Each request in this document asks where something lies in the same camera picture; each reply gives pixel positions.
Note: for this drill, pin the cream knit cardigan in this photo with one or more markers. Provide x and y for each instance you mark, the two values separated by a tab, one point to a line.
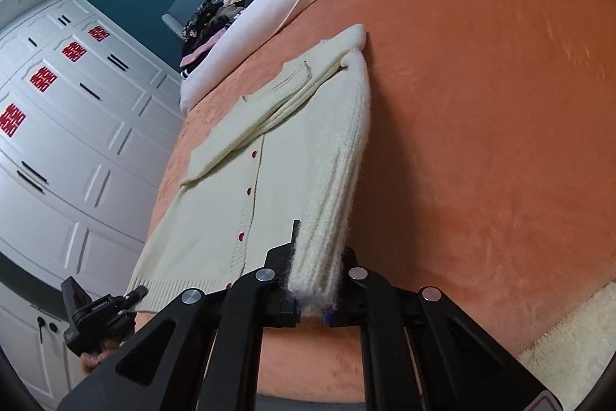
292	150

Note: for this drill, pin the cream fluffy rug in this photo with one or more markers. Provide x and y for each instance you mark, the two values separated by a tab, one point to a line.
570	358

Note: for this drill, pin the left hand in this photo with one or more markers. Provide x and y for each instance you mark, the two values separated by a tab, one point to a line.
90	362

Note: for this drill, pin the white wardrobe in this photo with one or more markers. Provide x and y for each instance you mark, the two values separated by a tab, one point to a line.
89	117

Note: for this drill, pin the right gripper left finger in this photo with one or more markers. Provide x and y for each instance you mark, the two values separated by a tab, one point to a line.
283	309

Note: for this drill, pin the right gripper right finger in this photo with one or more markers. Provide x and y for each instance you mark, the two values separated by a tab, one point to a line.
347	309

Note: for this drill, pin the orange velvet bedspread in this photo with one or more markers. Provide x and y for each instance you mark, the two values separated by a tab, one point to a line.
490	166

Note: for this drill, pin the dark clothes pile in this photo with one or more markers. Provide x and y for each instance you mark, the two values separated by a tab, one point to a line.
205	29

